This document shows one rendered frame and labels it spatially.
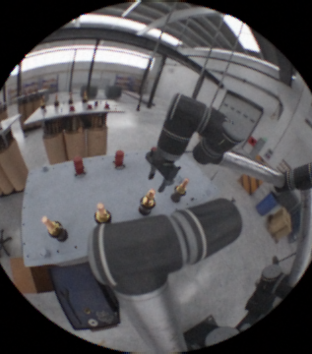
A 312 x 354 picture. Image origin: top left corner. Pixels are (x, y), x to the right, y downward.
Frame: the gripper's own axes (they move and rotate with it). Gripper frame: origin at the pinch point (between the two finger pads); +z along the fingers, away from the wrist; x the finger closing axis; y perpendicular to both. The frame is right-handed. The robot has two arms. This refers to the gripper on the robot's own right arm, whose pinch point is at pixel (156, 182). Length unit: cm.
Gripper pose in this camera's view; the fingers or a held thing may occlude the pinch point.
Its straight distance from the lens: 56.4
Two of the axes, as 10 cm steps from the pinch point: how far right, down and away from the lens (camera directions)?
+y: 7.9, -2.4, 5.7
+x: -5.6, -6.8, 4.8
